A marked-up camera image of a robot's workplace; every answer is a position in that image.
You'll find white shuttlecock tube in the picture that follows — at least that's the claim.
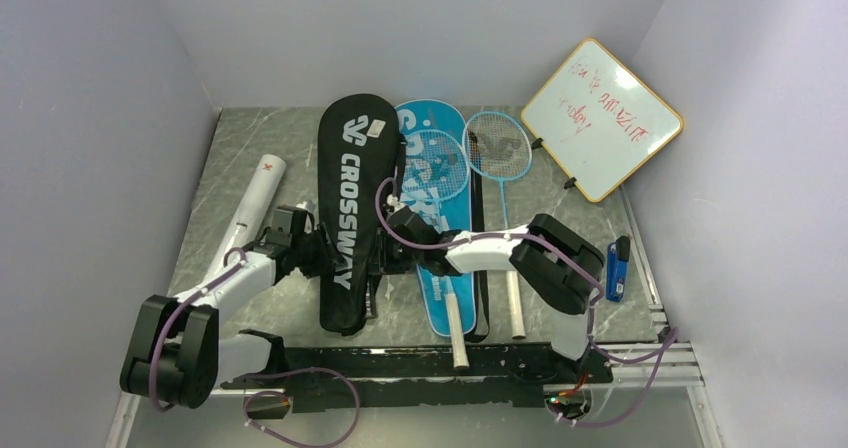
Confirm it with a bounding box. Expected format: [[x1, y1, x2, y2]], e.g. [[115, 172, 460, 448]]
[[202, 154, 286, 282]]

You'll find black racket cover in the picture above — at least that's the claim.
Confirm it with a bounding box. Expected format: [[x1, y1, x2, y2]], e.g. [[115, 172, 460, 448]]
[[317, 93, 401, 336]]

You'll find blue white badminton racket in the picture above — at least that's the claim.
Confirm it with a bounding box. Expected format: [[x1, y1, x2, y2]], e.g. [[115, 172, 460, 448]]
[[463, 111, 532, 340]]

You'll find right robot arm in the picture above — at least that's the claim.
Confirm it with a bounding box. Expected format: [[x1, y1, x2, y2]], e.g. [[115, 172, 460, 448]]
[[378, 202, 604, 383]]

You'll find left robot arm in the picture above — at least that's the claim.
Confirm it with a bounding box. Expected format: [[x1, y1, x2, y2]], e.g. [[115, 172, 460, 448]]
[[119, 202, 335, 412]]

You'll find blue racket cover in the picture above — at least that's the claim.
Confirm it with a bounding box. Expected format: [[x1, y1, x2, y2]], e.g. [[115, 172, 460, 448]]
[[396, 99, 477, 337]]

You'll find blue black stapler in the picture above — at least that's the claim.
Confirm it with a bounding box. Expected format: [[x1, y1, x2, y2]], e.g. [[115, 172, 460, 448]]
[[605, 235, 631, 303]]

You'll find white dry erase board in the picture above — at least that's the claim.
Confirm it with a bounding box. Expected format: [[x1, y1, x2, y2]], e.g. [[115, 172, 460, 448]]
[[520, 38, 684, 203]]

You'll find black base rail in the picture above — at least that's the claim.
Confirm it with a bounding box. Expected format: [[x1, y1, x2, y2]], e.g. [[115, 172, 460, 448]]
[[226, 342, 613, 413]]

